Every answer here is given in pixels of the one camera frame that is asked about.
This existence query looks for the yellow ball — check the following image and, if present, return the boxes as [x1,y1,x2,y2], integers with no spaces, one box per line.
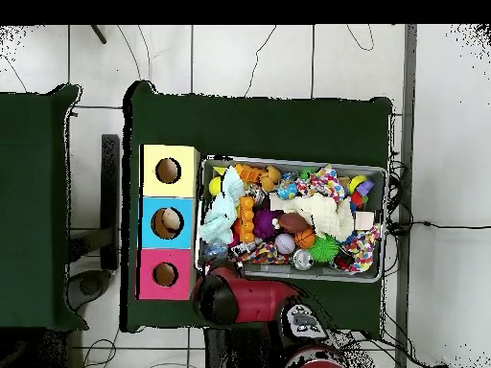
[207,175,224,197]

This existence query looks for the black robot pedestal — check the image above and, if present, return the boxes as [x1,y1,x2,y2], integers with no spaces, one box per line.
[202,327,287,368]

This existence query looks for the wooden box with three holes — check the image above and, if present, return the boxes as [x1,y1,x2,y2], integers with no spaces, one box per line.
[135,144,201,301]

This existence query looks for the grey metal bar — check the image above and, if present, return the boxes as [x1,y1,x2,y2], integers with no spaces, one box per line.
[394,24,418,368]

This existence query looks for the green spiky ball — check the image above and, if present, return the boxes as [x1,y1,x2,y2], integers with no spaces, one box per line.
[306,233,341,265]

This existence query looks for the long orange toy brick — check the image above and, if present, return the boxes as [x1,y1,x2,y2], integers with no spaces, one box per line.
[237,195,256,243]

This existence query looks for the black cable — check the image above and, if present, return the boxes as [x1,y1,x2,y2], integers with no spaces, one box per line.
[386,219,491,236]

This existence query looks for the shallow metal mesh bin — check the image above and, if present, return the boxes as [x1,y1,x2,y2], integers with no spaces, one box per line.
[194,154,388,284]

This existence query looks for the colourful spotted cloth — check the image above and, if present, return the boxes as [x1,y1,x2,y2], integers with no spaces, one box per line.
[339,223,383,274]
[294,163,347,203]

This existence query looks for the purple spiky ball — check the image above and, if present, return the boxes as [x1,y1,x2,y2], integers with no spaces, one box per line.
[252,208,284,241]

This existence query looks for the mint green cloth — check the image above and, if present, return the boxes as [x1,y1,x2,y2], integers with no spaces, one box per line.
[197,165,246,245]

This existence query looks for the brown toy football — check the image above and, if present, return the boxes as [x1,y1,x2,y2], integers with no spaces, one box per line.
[277,212,310,234]

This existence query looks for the cream muslin cloth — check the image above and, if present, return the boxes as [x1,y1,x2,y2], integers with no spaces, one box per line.
[282,192,356,242]

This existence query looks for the dark green side table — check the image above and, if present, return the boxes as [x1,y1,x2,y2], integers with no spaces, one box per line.
[0,82,89,332]

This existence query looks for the blue globe ball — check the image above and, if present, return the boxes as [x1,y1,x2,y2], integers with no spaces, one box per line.
[275,179,299,201]

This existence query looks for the clear plastic bottle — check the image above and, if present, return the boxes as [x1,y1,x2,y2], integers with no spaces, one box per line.
[202,242,230,263]

